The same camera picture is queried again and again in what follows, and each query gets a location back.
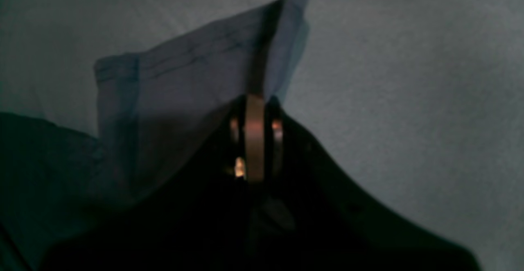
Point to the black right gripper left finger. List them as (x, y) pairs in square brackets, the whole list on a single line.
[(196, 221)]

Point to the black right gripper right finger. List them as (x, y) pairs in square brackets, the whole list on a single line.
[(338, 226)]

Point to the dark blue T-shirt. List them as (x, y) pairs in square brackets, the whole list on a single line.
[(103, 101)]

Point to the teal table cloth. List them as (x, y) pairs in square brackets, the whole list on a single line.
[(420, 101)]

